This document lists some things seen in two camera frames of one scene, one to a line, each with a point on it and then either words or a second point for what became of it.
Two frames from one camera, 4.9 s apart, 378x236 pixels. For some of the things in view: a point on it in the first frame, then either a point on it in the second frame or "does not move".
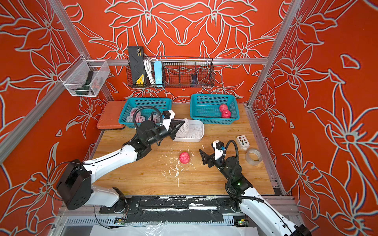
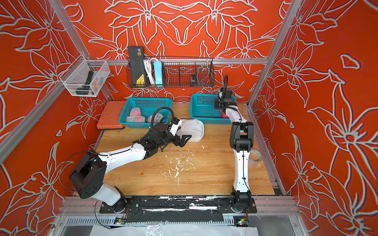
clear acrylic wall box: x=85 y=77 does not move
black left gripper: x=172 y=132 to x=183 y=141
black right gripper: x=208 y=159 to x=216 y=103
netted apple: x=156 y=118 does not move
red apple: x=226 y=114 does not move
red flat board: x=109 y=119 does not move
